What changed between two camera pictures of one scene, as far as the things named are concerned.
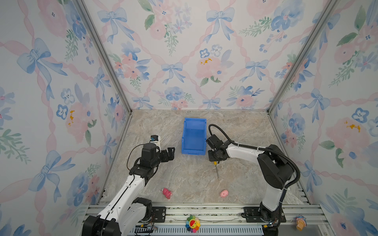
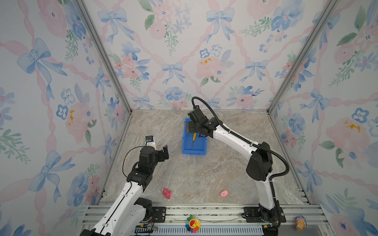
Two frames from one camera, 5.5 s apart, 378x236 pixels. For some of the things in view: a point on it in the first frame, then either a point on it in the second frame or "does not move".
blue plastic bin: [194, 136] does not move
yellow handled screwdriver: [215, 163] -> [194, 138]
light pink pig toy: [224, 193] does not move
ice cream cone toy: [301, 222] does not move
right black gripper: [209, 157] -> [189, 127]
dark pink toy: [167, 193] does not move
